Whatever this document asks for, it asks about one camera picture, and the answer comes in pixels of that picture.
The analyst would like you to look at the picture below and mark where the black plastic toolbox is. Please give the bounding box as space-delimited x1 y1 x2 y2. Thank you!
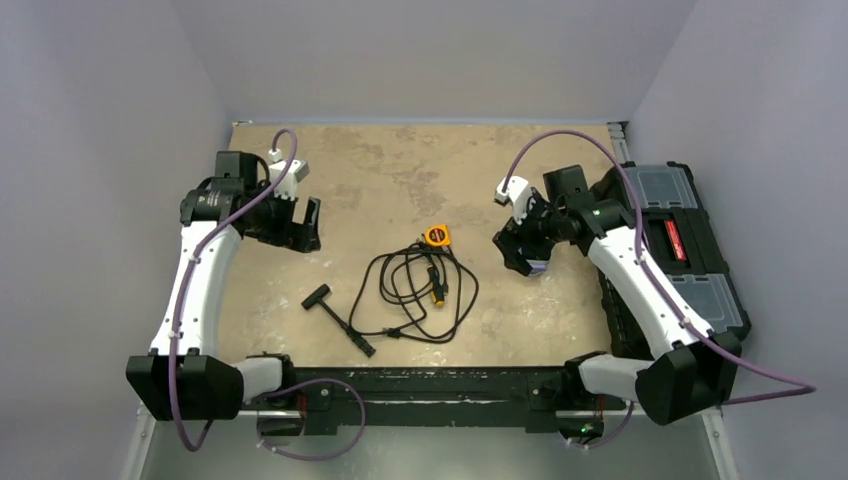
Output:
592 162 752 360

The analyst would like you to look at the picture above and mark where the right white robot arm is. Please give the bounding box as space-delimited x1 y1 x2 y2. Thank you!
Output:
493 165 741 425

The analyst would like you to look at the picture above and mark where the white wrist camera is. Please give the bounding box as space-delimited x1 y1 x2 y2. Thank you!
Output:
268 148 310 200
494 176 532 224

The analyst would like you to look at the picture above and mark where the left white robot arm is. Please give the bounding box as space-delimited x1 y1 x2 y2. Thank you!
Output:
126 151 321 421

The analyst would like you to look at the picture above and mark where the black coiled cable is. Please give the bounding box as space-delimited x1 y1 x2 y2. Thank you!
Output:
347 242 480 345

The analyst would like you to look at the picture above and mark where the black T-handle tool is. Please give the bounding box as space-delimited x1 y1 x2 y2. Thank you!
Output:
301 284 376 358

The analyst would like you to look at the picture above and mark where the yellow black screwdriver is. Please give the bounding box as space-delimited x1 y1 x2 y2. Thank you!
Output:
427 264 445 307

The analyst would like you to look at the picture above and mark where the yellow tape measure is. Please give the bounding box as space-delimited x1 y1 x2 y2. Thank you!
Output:
423 224 451 248

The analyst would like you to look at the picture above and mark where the black grey umbrella case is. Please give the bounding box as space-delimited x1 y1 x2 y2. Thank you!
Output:
527 259 549 277

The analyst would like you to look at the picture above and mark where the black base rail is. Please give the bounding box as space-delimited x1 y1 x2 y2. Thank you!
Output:
261 365 627 437

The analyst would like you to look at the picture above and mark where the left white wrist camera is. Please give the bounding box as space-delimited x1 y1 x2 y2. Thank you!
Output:
268 148 310 200

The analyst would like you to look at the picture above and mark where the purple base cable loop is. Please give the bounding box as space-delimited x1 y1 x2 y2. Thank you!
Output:
255 378 367 463

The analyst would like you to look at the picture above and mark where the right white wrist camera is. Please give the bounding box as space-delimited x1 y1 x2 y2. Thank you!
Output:
494 176 532 224

